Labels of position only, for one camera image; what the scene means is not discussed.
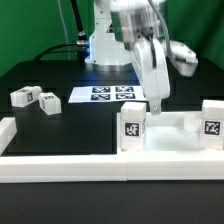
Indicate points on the white square tabletop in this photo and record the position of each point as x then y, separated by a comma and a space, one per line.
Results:
166, 140

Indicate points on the white L-shaped obstacle fence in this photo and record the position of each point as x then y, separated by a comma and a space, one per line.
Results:
103, 168

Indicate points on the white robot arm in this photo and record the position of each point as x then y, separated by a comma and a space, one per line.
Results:
128, 34

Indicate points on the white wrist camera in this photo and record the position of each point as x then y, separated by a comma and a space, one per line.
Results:
185, 60

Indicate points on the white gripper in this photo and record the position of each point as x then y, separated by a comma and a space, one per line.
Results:
152, 73

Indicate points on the white sheet with fiducial tags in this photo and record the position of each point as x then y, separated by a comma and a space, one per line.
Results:
106, 94

